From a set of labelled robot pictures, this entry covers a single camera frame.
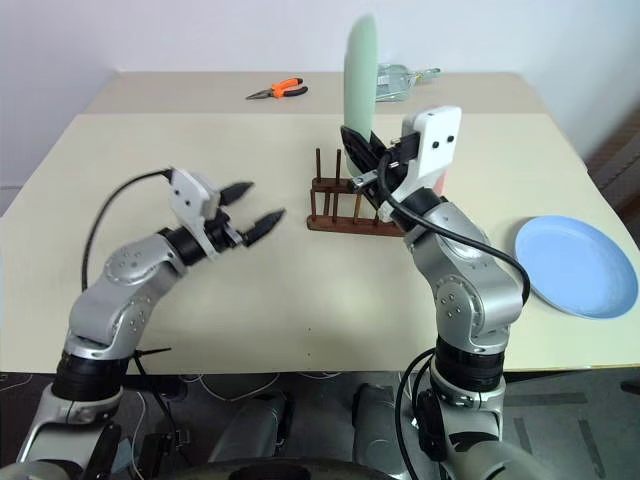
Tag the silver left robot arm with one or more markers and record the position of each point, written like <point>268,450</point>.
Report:
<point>115,295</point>

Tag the green plate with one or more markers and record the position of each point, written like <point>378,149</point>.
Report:
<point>360,75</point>

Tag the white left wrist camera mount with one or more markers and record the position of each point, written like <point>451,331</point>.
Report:
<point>187,195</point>

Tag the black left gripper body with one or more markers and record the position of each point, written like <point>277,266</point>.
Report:
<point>226,234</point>

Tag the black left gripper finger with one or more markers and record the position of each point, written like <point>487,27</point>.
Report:
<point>237,191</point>
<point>265,224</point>

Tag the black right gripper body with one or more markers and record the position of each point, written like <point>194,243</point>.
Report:
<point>376,172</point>

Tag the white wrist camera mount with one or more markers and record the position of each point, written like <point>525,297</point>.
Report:
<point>187,195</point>
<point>437,137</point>

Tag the wooden dish rack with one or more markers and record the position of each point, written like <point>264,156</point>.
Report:
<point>334,220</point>

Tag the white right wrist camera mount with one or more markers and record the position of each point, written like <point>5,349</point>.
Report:
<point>437,137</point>

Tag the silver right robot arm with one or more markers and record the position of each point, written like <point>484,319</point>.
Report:
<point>470,295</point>

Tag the blue plate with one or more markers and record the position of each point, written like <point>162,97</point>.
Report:
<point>575,265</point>

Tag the grey rounded shape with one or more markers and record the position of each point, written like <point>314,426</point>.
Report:
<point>255,425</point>
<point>377,425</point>

